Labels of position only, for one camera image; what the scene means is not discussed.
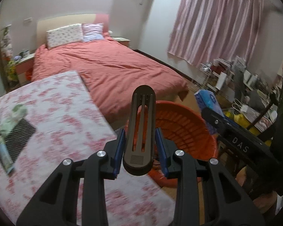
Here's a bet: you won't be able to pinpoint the hanging plush toys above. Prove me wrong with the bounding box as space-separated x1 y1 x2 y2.
0 24 19 88

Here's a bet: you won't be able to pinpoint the green towel sock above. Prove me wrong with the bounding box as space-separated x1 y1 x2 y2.
0 104 27 137

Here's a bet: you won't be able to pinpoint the white wire rack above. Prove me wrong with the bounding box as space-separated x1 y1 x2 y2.
191 62 212 91

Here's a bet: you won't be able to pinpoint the cluttered desk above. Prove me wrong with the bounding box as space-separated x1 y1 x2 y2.
212 49 283 137

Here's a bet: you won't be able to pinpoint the left pink nightstand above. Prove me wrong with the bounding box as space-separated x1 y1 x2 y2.
15 54 35 86

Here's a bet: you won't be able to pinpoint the pink striped curtain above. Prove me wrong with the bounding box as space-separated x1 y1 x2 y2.
167 0 275 67

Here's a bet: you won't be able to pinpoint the black mesh mat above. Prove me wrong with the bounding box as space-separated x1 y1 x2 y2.
3 118 36 162

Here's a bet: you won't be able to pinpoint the floral hand cream tube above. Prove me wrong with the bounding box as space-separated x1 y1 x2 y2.
0 135 14 175

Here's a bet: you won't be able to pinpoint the floral white pillow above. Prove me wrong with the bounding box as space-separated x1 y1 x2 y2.
46 24 83 49

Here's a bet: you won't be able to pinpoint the beige pink headboard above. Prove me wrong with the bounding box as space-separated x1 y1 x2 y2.
36 14 109 47

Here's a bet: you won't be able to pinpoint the striped pink pillow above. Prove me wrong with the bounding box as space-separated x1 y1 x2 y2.
82 23 104 42

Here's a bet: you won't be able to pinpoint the floral white bedsheet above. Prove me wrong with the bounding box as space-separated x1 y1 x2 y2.
0 71 175 225

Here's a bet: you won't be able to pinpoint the blue tissue pack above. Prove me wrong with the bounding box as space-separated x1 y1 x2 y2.
194 89 224 117

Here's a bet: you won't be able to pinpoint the orange laundry basket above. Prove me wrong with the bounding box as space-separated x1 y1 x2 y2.
147 101 218 188

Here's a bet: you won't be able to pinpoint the right nightstand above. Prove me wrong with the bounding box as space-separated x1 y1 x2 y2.
112 37 131 47

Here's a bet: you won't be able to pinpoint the coral red duvet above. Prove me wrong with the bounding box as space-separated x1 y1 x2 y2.
32 37 188 124

